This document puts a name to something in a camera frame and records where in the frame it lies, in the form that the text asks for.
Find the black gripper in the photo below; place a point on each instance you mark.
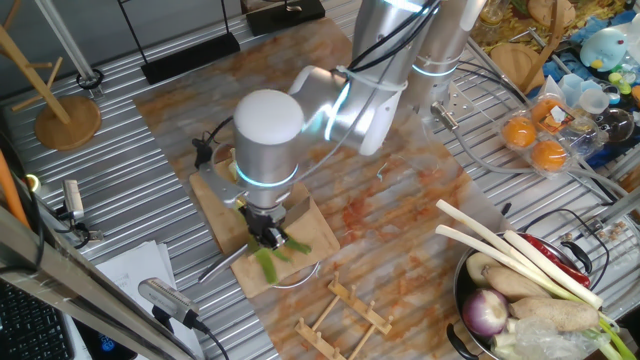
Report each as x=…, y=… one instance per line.
x=265, y=215

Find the steel kitchen cleaver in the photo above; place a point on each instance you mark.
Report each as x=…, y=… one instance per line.
x=222, y=265

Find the green scallion leaf piece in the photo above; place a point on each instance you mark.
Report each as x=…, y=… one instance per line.
x=298, y=246

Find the short pale green scallion piece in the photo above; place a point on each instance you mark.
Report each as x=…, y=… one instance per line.
x=240, y=205

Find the wooden cutting board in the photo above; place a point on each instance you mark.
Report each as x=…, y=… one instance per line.
x=322, y=242

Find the short white scallion piece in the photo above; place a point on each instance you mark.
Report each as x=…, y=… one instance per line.
x=232, y=172
x=231, y=156

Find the orange marble pattern mat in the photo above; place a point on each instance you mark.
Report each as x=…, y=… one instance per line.
x=375, y=225

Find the wooden knife rack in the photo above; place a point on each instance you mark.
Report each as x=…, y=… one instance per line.
x=360, y=302

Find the white paper stack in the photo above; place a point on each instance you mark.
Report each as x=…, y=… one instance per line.
x=135, y=265

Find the black stand base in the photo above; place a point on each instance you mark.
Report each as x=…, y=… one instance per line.
x=280, y=17
x=190, y=57

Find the metal clamp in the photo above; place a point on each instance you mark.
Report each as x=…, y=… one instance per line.
x=73, y=200

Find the black cooking pot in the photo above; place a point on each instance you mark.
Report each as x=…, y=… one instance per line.
x=462, y=295

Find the pale potato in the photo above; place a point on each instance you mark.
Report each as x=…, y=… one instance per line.
x=477, y=267

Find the round wooden disc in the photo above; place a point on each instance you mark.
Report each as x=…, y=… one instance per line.
x=67, y=125

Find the red onion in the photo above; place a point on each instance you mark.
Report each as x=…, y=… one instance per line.
x=484, y=312

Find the brown yam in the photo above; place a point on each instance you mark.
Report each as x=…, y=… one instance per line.
x=555, y=314
x=510, y=285

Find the black keyboard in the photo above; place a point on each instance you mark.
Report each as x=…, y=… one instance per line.
x=30, y=330

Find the orange tube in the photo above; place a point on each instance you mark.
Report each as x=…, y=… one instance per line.
x=10, y=190

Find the round orange fruit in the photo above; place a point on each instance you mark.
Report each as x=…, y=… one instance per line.
x=548, y=156
x=518, y=132
x=540, y=110

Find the silver tripod pole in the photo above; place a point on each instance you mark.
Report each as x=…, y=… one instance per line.
x=67, y=40

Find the red chili pepper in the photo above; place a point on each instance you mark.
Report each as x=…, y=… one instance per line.
x=550, y=250

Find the clear plastic bag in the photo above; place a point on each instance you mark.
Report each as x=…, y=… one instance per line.
x=545, y=342

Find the wooden round base stand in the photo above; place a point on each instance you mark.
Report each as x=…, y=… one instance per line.
x=515, y=62

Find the blue cloth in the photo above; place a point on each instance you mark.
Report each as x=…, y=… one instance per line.
x=557, y=70

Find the translucent blue plastic cup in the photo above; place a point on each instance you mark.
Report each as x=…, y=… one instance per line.
x=572, y=87

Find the translucent white plastic cup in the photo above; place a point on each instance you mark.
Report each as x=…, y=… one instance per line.
x=594, y=101

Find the clear glass goblet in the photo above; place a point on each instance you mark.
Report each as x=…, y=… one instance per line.
x=617, y=125

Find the blue plush toy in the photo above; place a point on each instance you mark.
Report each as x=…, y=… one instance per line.
x=602, y=50

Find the ribbed grey camera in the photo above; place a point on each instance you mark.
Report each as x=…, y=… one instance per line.
x=167, y=300

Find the aluminium frame bar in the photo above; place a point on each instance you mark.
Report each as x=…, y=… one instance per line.
x=75, y=295

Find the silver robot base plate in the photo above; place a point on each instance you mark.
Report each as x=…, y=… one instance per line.
x=462, y=100

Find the aluminium profile rail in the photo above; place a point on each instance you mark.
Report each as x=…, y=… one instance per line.
x=620, y=207

